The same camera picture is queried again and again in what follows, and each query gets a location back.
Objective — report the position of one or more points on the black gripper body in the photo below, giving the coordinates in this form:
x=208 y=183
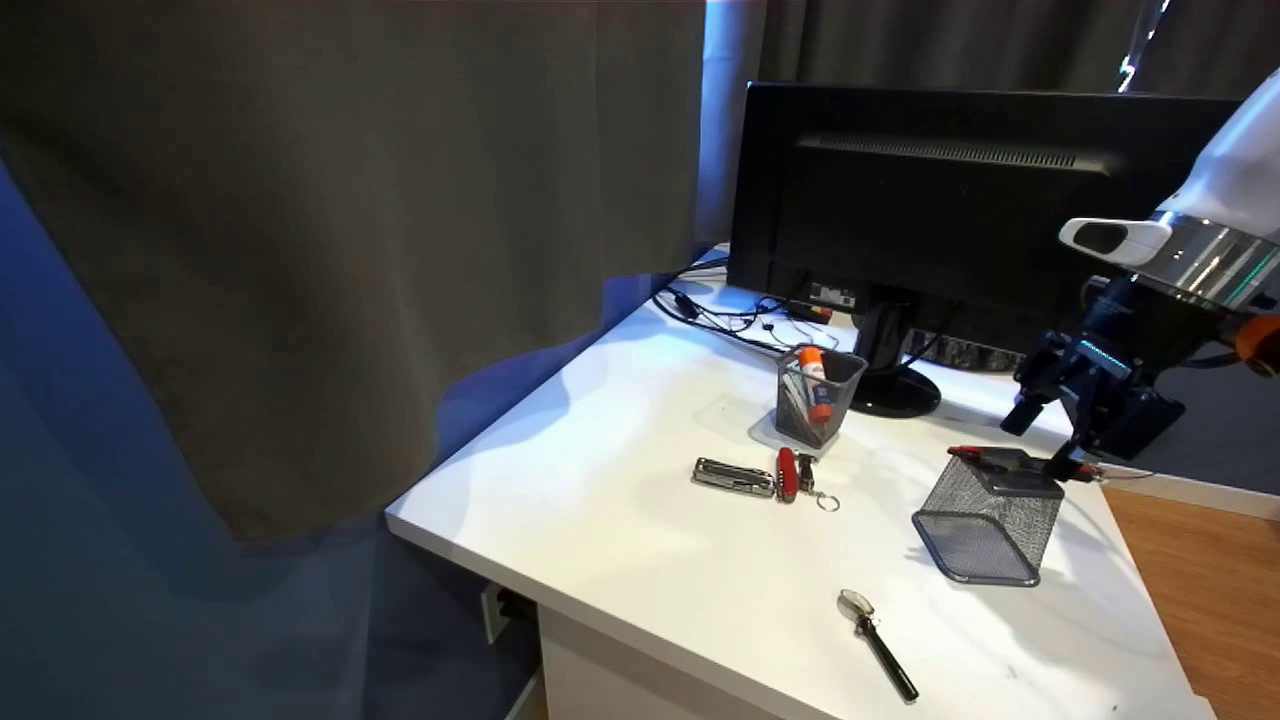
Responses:
x=1124 y=364

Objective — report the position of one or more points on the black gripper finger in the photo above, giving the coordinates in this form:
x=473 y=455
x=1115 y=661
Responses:
x=1025 y=415
x=1070 y=462

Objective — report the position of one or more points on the black pen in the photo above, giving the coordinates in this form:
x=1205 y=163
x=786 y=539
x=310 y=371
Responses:
x=1018 y=467

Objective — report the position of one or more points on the grey mesh pen holder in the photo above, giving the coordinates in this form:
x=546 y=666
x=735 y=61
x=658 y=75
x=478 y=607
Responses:
x=987 y=535

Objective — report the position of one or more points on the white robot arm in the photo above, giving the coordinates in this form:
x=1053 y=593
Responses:
x=1227 y=202

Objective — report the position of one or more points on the orange-capped glue stick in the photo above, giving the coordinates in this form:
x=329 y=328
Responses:
x=811 y=364

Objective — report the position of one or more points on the black computer monitor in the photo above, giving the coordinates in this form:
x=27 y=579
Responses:
x=962 y=202

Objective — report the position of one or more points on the red pocket knife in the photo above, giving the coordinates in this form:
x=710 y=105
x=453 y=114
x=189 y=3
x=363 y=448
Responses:
x=790 y=475

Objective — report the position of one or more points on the grey rectangular multi tool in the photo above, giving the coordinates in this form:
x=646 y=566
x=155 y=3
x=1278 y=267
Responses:
x=735 y=476

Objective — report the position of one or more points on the large grey curtain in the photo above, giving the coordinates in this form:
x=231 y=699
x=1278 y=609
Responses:
x=333 y=241

